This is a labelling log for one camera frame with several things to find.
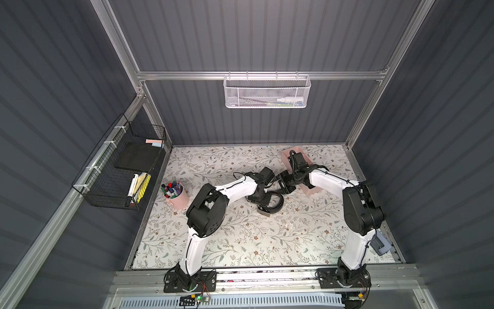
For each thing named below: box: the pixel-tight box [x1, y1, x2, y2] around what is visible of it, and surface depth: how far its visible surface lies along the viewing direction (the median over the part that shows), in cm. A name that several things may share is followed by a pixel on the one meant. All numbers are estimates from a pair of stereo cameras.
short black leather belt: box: [257, 191, 284, 217], surface depth 93 cm
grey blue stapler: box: [369, 229, 392, 257], surface depth 81 cm
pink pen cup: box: [160, 180, 190, 210], surface depth 88 cm
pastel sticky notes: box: [145, 139, 163, 148], surface depth 86 cm
